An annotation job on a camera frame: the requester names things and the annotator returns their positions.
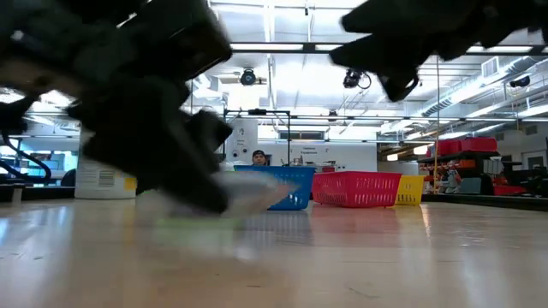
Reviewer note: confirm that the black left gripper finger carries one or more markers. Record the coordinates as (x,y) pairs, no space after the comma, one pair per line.
(201,192)
(150,179)

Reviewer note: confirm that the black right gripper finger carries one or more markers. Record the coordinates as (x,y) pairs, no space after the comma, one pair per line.
(368,55)
(398,90)

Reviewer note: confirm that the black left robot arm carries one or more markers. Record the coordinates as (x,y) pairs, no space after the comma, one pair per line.
(107,38)

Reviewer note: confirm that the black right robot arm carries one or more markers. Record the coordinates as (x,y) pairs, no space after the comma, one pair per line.
(505,21)

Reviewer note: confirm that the white bottle yellow label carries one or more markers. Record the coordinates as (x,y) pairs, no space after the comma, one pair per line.
(103,184)

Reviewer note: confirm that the thin vertical pole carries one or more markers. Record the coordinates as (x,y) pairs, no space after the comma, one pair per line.
(437,128)

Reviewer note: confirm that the person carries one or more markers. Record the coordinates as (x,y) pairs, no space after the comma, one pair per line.
(258,158)

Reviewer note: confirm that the black office chair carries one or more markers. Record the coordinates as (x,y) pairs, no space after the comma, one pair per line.
(68,177)

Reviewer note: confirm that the red storage bins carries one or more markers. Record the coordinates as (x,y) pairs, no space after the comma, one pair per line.
(466,145)

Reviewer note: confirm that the blue plastic basket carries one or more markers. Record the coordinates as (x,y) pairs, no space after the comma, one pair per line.
(295,184)

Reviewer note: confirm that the yellow plastic basket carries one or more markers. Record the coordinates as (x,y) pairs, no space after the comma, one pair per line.
(410,190)

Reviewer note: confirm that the red plastic basket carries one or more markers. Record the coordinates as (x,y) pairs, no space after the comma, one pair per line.
(355,188)

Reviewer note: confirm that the shelf rack with bins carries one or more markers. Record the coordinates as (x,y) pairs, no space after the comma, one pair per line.
(471,171)

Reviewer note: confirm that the silver ceiling air duct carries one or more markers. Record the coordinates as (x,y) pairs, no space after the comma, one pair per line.
(471,87)

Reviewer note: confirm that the black metal stand frame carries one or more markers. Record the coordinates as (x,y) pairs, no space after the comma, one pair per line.
(289,137)

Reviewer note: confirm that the black round ceiling camera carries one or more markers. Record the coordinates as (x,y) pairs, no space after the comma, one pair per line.
(248,77)

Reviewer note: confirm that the black wall security camera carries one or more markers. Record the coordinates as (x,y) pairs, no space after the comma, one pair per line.
(520,81)

